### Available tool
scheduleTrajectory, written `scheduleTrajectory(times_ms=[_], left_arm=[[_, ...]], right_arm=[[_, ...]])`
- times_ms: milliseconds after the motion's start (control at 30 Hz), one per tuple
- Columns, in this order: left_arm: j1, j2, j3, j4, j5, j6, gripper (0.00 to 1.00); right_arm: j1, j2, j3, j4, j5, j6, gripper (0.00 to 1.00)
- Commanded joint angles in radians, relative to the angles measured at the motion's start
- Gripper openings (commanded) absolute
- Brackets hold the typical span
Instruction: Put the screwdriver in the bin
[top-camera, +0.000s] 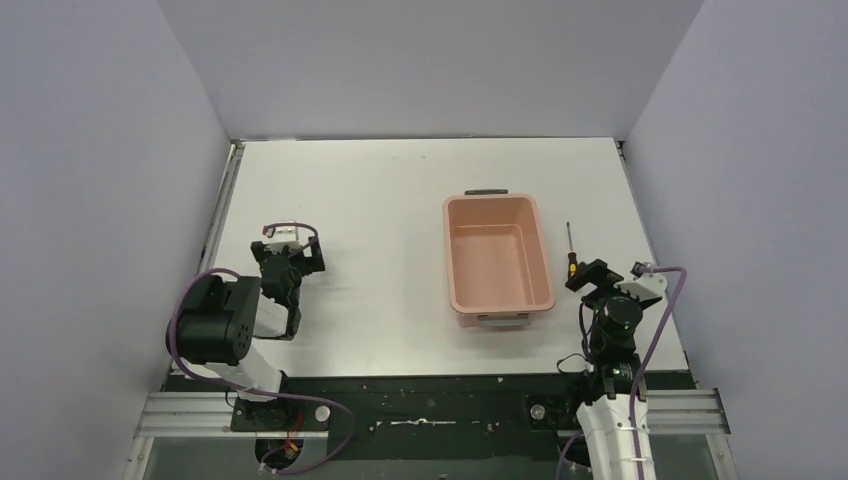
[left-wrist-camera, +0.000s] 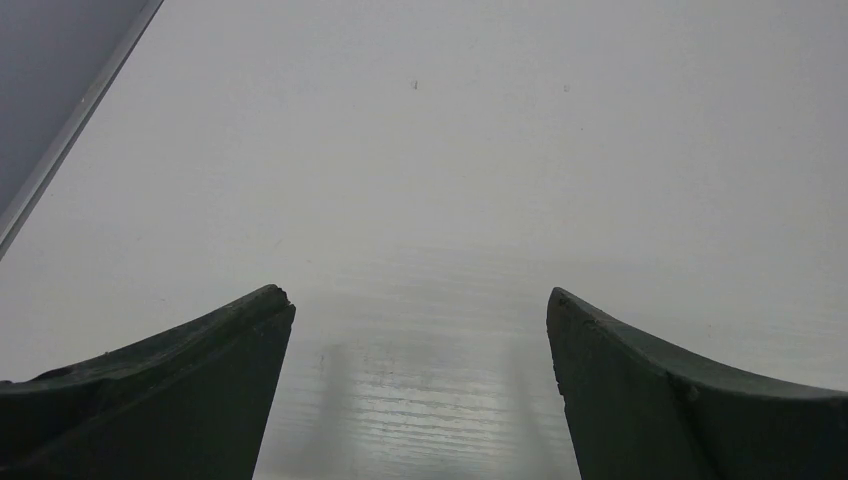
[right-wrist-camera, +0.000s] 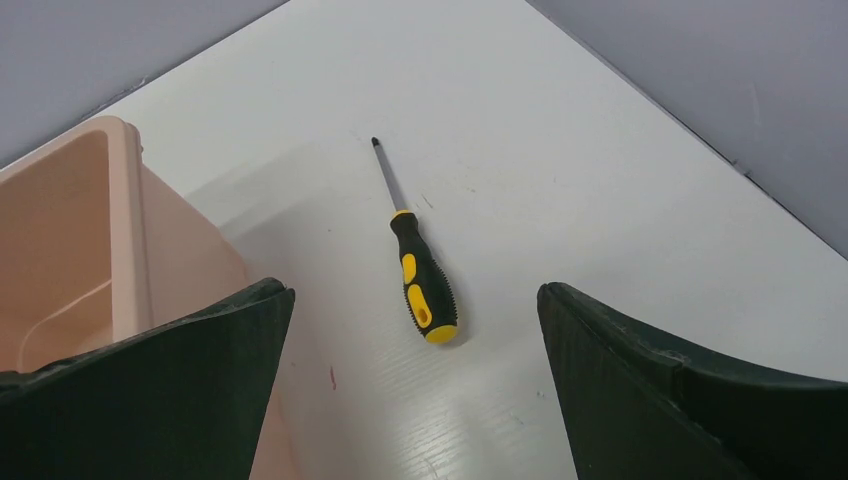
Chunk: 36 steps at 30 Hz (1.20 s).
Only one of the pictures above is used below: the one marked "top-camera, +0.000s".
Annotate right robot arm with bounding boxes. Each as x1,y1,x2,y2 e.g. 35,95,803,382
565,252,664,479

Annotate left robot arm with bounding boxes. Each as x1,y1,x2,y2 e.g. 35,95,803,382
166,236,326,431

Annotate yellow black screwdriver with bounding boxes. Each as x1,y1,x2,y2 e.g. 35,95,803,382
566,221,578,279

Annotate pink plastic bin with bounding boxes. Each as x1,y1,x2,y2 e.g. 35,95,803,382
442,189,556,328

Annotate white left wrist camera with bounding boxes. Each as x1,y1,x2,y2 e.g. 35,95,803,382
261,222,301,254

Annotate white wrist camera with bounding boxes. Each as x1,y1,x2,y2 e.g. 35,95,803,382
614,262,668,302
261,222,301,254

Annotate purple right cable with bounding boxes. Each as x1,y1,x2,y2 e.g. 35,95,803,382
555,265,688,480

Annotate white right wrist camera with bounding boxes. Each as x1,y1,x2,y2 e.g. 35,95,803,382
614,262,668,302

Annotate aluminium left side rail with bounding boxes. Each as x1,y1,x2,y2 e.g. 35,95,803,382
198,140,245,272

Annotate aluminium rail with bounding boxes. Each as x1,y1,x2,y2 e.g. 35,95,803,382
135,390,731,438
198,140,245,272

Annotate aluminium front rail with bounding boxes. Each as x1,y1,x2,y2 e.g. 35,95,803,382
135,390,731,438

